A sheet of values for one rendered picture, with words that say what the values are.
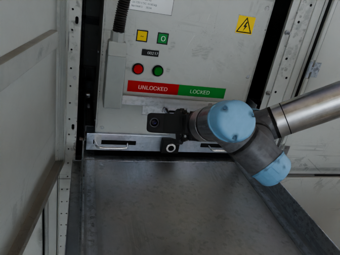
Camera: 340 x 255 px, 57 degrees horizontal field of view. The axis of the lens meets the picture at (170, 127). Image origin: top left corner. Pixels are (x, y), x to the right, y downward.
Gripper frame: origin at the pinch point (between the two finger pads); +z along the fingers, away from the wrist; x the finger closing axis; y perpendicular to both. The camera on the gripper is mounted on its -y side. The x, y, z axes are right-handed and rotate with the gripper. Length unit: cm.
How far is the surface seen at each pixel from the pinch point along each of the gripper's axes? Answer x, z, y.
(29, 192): -17.4, -4.4, -34.3
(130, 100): 7.8, 7.2, -10.2
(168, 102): 8.1, 7.2, 1.4
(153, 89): 12.2, 9.3, -3.1
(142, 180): -15.5, 8.1, -5.1
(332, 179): -15, 19, 74
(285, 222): -24.2, -9.3, 31.5
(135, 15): 29.9, -0.8, -11.4
